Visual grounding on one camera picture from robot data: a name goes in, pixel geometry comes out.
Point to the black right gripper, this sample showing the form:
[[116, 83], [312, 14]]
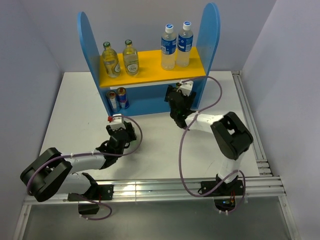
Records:
[[189, 99]]

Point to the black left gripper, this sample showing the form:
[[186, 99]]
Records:
[[131, 133]]

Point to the blue and yellow shelf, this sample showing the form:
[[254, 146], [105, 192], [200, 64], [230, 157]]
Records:
[[146, 91]]

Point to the Chang soda water bottle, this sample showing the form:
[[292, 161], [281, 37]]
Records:
[[111, 60], [130, 58]]

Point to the Pocari Sweat bottle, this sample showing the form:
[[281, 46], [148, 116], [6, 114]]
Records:
[[184, 44], [168, 47]]

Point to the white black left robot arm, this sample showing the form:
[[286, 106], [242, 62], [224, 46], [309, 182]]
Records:
[[55, 173]]

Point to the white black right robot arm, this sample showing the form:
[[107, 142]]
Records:
[[231, 135]]

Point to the Red Bull can right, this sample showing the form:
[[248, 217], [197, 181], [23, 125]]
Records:
[[122, 98]]

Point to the red bull can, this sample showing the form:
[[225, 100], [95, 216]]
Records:
[[111, 97], [122, 98]]

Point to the Red Bull can left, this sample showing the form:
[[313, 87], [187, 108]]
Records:
[[111, 97]]

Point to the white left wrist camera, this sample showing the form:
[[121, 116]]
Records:
[[116, 121]]

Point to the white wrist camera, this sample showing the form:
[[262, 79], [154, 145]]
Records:
[[185, 87], [116, 121]]

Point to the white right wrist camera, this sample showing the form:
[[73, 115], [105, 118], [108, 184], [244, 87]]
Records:
[[185, 87]]

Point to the aluminium rail frame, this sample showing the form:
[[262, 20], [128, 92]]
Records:
[[263, 186]]

